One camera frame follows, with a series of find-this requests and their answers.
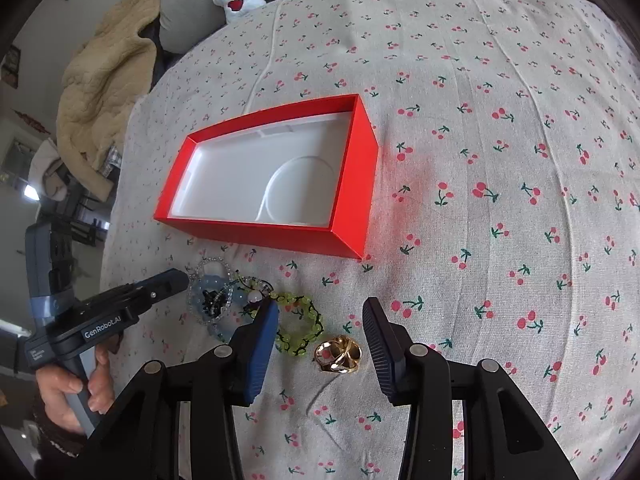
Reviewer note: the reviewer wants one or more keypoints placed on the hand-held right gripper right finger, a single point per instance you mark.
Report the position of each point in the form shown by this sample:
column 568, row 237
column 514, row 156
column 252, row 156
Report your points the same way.
column 380, row 355

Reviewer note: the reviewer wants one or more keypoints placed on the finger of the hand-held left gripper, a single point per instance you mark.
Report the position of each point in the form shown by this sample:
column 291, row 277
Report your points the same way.
column 170, row 285

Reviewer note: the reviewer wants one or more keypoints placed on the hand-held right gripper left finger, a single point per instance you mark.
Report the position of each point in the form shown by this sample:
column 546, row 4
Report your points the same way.
column 260, row 355

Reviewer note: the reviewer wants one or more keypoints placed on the black hair claw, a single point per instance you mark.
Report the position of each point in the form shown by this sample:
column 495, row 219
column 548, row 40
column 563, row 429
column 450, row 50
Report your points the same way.
column 212, row 302

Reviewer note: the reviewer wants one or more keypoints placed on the red cardboard box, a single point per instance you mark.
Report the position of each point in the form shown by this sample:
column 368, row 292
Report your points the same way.
column 280, row 240

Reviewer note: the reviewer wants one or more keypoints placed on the person's left forearm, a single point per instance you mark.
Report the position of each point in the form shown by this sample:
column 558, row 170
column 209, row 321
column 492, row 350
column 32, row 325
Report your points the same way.
column 55, row 437

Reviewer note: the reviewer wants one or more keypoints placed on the person's left hand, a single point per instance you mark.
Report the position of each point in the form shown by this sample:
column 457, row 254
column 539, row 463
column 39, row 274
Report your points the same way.
column 55, row 395

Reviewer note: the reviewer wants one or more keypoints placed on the beige quilted blanket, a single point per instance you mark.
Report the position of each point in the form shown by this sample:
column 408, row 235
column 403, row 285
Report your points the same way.
column 100, row 85

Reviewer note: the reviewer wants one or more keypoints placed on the cherry print bedsheet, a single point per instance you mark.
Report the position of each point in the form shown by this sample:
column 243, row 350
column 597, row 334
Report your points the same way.
column 475, row 110

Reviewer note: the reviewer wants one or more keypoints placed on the grey pillow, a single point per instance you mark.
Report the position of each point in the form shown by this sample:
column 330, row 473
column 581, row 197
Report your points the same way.
column 185, row 5

